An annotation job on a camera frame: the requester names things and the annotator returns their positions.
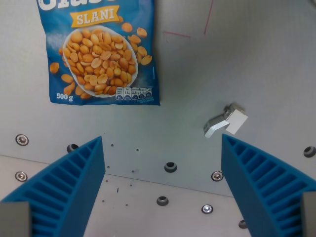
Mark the blue salted peanuts bag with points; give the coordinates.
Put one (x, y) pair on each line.
(98, 54)

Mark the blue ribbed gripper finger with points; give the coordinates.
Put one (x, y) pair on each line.
(66, 187)
(266, 190)

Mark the small grey metal bracket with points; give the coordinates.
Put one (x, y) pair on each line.
(223, 122)

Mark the silver hex table screw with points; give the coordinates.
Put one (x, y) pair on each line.
(22, 139)
(207, 209)
(217, 175)
(21, 176)

